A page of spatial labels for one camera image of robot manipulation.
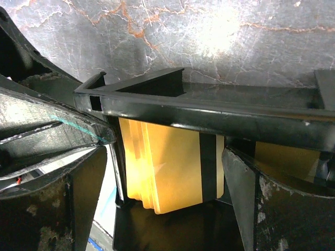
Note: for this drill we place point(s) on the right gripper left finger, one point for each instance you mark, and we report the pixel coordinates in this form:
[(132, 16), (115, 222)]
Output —
[(54, 211)]

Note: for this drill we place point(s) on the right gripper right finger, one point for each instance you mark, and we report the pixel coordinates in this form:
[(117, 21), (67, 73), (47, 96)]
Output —
[(277, 211)]

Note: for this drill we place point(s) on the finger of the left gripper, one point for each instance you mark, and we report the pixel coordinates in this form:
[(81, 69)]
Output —
[(23, 64), (39, 124)]

